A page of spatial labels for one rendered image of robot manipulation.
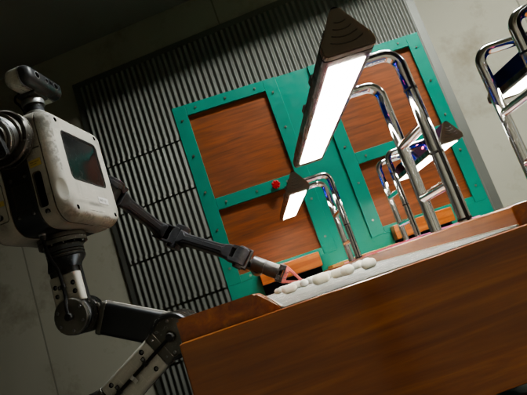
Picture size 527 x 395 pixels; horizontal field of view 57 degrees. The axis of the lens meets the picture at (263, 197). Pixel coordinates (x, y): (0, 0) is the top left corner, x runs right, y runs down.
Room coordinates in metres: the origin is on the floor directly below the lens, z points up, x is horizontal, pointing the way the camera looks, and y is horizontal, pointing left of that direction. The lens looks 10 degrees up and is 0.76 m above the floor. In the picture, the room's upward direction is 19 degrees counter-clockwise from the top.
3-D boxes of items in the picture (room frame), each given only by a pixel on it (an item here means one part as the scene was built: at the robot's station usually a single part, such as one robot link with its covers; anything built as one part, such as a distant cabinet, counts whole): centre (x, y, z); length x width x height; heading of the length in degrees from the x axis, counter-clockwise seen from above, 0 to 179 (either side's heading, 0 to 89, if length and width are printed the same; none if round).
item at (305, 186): (1.93, -0.10, 1.08); 0.62 x 0.08 x 0.07; 4
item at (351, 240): (1.93, -0.18, 0.90); 0.20 x 0.19 x 0.45; 4
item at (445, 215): (2.41, -0.69, 0.83); 0.30 x 0.06 x 0.07; 94
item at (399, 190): (1.95, -0.58, 0.90); 0.20 x 0.19 x 0.45; 4
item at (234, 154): (2.69, -0.36, 1.32); 1.36 x 0.55 x 0.95; 94
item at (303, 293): (1.49, -0.07, 0.73); 1.81 x 0.30 x 0.02; 4
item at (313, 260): (2.36, -0.01, 0.83); 0.30 x 0.06 x 0.07; 94
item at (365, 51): (0.96, -0.16, 1.08); 0.62 x 0.08 x 0.07; 4
